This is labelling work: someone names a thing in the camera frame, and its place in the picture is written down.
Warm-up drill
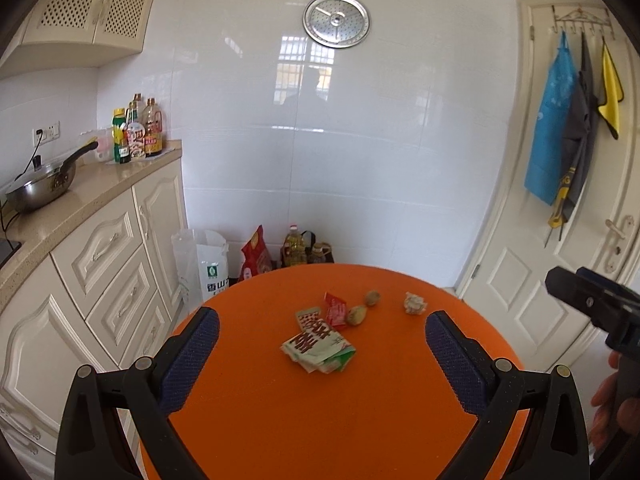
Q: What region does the white door handle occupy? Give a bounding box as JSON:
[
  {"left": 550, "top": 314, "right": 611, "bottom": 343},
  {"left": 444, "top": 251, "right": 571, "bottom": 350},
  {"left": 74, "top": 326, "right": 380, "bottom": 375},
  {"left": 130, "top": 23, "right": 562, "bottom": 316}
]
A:
[{"left": 604, "top": 215, "right": 633, "bottom": 273}]

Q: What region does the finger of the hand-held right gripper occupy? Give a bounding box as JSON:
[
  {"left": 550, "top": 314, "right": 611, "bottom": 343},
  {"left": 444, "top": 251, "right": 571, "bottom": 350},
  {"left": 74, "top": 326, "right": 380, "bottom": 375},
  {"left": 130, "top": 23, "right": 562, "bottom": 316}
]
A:
[
  {"left": 545, "top": 266, "right": 640, "bottom": 333},
  {"left": 575, "top": 266, "right": 640, "bottom": 303}
]

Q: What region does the yellow cooking oil bottle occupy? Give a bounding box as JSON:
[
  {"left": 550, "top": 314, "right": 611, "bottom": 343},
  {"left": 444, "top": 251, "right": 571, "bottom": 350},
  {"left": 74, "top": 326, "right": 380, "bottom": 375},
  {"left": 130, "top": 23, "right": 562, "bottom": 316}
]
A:
[{"left": 281, "top": 224, "right": 308, "bottom": 267}]

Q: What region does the blue apron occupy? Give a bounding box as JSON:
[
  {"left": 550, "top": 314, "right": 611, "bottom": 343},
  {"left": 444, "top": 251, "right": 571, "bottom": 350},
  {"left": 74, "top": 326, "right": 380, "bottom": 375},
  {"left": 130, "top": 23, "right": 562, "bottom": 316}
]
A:
[{"left": 524, "top": 30, "right": 578, "bottom": 206}]

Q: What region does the small crumpled paper ball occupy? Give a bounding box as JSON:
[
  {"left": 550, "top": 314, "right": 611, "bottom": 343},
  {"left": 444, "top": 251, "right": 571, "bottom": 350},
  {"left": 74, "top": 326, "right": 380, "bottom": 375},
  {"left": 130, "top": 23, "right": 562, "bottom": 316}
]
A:
[{"left": 404, "top": 291, "right": 430, "bottom": 316}]

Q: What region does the white plastic bag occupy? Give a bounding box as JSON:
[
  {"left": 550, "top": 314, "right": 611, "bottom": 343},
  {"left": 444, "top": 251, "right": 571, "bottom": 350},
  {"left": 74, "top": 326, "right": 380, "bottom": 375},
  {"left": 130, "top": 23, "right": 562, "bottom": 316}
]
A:
[{"left": 171, "top": 229, "right": 231, "bottom": 307}]

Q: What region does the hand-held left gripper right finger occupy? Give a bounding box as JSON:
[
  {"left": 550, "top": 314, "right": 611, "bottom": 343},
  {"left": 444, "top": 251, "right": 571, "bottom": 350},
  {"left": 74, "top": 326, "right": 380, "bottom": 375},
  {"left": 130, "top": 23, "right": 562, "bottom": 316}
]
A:
[{"left": 425, "top": 310, "right": 591, "bottom": 480}]

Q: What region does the white panel door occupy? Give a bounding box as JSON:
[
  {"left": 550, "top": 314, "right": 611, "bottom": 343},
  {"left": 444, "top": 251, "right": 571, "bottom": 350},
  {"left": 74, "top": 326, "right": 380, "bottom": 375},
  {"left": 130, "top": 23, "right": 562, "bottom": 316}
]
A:
[{"left": 457, "top": 2, "right": 640, "bottom": 376}]

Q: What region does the green white wrapper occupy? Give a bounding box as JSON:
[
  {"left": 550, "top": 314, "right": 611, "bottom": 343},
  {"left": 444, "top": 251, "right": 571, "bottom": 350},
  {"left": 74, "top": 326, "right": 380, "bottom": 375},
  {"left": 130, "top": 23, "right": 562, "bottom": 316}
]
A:
[{"left": 300, "top": 345, "right": 357, "bottom": 375}]

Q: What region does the black induction cooker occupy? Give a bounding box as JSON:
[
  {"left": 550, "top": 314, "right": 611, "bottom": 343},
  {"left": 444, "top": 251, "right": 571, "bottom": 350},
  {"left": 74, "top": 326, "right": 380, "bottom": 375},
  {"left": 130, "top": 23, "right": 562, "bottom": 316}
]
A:
[{"left": 0, "top": 237, "right": 23, "bottom": 268}]

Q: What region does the person's right hand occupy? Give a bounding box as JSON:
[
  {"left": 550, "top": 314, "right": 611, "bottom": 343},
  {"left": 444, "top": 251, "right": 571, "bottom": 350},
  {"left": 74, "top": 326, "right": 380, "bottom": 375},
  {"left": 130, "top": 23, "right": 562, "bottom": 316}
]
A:
[{"left": 590, "top": 351, "right": 640, "bottom": 450}]

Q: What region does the steel wok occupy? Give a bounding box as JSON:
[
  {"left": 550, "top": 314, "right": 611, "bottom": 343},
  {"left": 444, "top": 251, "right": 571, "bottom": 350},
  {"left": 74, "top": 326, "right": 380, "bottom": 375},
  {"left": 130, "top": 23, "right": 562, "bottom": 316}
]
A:
[{"left": 5, "top": 141, "right": 100, "bottom": 212}]

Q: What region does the brown bottle orange cap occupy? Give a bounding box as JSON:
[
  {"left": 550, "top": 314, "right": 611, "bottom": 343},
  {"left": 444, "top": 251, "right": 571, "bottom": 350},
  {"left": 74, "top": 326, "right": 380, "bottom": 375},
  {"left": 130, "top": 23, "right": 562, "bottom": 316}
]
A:
[{"left": 143, "top": 97, "right": 165, "bottom": 157}]

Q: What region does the round metal steamer plate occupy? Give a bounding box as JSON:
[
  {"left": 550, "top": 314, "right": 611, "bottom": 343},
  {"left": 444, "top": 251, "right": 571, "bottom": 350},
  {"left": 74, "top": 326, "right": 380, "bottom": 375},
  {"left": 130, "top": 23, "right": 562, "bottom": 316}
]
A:
[{"left": 302, "top": 0, "right": 371, "bottom": 48}]

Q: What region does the yellow cloth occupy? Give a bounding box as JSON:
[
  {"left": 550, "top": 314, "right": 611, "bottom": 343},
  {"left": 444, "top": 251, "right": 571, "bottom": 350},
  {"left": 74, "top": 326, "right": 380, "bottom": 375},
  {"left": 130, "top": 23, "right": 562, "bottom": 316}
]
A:
[{"left": 597, "top": 40, "right": 626, "bottom": 140}]

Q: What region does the white wall socket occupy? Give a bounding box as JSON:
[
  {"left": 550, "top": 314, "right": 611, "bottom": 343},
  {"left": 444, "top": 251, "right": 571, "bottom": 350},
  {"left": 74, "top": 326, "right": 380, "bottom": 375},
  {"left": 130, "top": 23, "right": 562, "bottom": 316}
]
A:
[{"left": 32, "top": 121, "right": 62, "bottom": 143}]

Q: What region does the black power cable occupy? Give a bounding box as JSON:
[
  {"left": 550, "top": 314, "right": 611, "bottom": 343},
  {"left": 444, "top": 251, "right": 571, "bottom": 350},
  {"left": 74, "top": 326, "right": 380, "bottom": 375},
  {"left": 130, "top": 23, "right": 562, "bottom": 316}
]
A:
[{"left": 14, "top": 130, "right": 45, "bottom": 181}]

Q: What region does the green yellow bottle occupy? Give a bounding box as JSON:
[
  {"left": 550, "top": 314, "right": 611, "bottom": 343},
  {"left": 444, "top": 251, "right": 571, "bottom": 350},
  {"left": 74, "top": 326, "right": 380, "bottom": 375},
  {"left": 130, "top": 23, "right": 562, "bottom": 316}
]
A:
[{"left": 112, "top": 107, "right": 129, "bottom": 150}]

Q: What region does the cream lattice wall cabinet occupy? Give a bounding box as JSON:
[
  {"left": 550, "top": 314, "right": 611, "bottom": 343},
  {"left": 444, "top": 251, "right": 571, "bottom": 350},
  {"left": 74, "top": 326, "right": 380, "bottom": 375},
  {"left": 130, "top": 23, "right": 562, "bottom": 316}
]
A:
[{"left": 0, "top": 0, "right": 161, "bottom": 81}]

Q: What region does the metal door hook rack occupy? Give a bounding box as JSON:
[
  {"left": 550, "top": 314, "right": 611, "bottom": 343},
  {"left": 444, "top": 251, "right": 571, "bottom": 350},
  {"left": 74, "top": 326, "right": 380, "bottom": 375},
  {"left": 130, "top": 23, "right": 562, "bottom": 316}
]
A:
[{"left": 550, "top": 5, "right": 615, "bottom": 43}]

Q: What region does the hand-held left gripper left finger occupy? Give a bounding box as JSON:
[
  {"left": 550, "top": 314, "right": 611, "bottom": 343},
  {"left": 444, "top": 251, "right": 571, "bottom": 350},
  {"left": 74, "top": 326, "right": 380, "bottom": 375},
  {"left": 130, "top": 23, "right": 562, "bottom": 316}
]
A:
[{"left": 54, "top": 306, "right": 221, "bottom": 480}]

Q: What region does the red printed bag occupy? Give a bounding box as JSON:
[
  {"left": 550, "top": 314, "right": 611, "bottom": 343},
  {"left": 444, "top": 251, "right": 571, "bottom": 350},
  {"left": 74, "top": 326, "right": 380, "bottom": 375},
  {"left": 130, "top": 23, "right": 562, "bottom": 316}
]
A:
[{"left": 239, "top": 225, "right": 274, "bottom": 282}]

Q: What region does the grey apron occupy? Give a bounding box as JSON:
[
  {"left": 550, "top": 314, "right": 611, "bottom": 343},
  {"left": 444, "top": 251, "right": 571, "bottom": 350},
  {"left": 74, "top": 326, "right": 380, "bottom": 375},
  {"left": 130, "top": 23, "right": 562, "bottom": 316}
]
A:
[{"left": 545, "top": 32, "right": 601, "bottom": 248}]

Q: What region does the cream lower cabinet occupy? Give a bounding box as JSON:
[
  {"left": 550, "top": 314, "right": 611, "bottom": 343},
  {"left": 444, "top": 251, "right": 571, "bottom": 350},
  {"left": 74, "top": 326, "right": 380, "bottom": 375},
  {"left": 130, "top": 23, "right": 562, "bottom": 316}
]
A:
[{"left": 0, "top": 157, "right": 189, "bottom": 471}]

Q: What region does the small red wrapper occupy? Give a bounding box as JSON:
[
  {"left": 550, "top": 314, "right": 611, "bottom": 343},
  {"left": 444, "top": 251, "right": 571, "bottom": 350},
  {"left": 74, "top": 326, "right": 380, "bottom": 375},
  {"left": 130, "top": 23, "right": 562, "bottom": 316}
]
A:
[{"left": 324, "top": 291, "right": 350, "bottom": 330}]

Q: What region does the beige stone countertop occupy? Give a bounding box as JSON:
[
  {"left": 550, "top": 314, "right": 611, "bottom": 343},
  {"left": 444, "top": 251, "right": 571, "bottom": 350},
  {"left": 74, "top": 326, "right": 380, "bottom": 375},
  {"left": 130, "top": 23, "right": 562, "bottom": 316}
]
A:
[{"left": 0, "top": 140, "right": 183, "bottom": 306}]

